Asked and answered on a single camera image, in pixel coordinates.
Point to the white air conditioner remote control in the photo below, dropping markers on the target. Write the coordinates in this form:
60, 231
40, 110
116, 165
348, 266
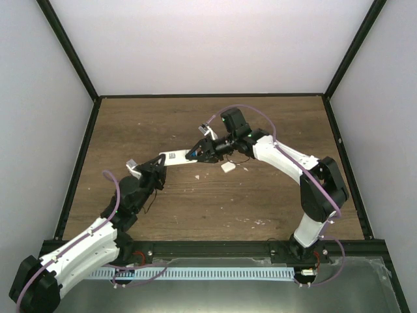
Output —
175, 158

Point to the metal front plate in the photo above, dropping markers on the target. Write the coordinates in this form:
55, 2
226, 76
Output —
345, 285

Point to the white remote battery cover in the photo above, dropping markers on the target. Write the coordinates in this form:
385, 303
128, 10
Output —
228, 166

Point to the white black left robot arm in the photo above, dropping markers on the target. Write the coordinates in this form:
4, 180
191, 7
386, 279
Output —
41, 283

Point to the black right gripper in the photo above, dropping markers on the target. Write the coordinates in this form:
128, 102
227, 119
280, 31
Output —
213, 157

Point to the light blue slotted cable duct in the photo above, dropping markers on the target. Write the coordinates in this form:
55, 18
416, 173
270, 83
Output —
198, 273

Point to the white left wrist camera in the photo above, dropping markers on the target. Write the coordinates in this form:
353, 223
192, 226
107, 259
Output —
133, 169

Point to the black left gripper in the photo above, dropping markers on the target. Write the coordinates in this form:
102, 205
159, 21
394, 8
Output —
158, 172

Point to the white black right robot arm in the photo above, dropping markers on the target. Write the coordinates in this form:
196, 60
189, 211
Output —
323, 191

